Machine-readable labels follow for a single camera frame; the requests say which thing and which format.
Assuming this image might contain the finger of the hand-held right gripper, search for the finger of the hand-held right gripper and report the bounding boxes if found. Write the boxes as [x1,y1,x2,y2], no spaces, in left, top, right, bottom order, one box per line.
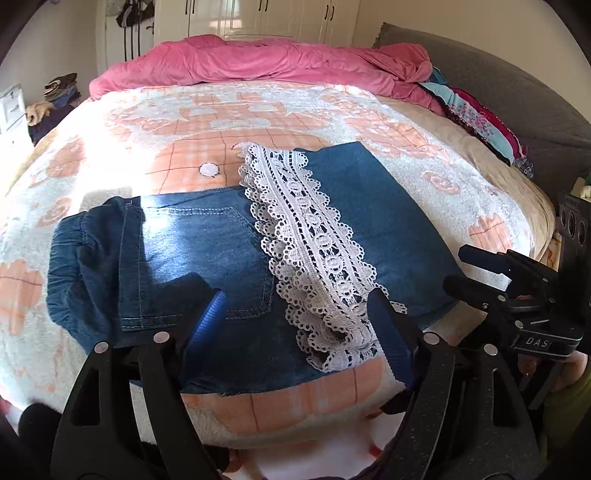
[458,244,513,280]
[442,275,509,317]

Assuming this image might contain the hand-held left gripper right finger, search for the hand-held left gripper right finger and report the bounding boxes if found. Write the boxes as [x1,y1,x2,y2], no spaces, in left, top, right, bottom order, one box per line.
[367,286,542,480]

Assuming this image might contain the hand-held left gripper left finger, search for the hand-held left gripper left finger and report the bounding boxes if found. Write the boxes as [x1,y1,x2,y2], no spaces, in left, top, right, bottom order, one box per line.
[51,272,227,480]

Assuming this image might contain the blue denim pants lace trim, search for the blue denim pants lace trim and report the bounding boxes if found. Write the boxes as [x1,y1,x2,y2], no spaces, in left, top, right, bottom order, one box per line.
[46,141,463,398]

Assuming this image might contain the person's right forearm green sleeve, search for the person's right forearm green sleeve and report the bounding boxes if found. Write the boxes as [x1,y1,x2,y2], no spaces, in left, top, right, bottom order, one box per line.
[542,377,591,464]

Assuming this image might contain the person's right hand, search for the person's right hand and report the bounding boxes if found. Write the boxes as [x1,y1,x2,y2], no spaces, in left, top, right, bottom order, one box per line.
[519,355,591,396]

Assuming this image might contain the beige bed sheet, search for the beige bed sheet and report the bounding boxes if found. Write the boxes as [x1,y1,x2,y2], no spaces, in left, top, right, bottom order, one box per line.
[401,98,558,260]

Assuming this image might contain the folded colourful clothes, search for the folded colourful clothes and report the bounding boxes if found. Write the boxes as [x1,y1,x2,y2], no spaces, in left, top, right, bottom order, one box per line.
[419,80,530,168]

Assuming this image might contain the grey padded headboard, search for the grey padded headboard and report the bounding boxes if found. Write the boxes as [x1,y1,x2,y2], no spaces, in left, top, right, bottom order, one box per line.
[373,22,591,195]

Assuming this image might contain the white orange patterned blanket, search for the white orange patterned blanket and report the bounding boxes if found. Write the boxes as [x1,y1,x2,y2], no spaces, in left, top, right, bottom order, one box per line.
[0,78,557,452]

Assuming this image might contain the person's leg in black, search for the person's leg in black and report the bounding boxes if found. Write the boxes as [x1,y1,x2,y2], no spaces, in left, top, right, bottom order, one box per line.
[17,402,60,464]

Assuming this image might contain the pink duvet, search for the pink duvet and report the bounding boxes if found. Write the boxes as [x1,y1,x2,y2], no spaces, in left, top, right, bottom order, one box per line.
[89,34,447,117]

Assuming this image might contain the beige plush cloth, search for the beige plush cloth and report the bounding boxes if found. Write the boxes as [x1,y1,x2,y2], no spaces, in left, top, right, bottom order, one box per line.
[24,102,55,126]

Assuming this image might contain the folded clothes stack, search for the folded clothes stack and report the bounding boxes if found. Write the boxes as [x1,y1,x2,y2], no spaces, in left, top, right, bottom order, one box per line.
[43,72,82,101]

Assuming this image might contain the white dresser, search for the white dresser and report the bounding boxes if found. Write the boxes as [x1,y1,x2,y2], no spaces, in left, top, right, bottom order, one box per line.
[0,84,27,145]

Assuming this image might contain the white door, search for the white door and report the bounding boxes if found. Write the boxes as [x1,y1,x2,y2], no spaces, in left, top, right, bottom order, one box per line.
[102,0,156,71]

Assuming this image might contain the white wardrobe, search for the white wardrobe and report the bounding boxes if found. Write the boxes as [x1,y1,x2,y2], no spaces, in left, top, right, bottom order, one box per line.
[152,0,361,48]

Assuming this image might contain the black striped hanging bag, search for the black striped hanging bag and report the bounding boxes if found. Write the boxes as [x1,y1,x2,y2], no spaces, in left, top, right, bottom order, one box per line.
[115,0,141,29]

